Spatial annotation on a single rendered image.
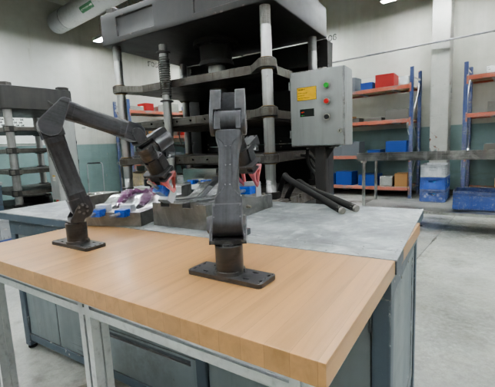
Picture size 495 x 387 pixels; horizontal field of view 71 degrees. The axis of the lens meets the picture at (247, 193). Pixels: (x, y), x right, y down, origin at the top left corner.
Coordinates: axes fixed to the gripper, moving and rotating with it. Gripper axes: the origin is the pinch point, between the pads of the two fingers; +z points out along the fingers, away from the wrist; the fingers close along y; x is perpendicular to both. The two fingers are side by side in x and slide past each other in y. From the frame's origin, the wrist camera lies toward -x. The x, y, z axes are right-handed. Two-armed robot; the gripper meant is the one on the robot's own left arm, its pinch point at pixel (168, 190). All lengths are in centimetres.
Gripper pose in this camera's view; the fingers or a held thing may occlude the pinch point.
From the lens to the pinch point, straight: 134.9
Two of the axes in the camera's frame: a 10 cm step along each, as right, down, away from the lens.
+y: -8.7, -0.3, 4.9
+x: -3.9, 6.6, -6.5
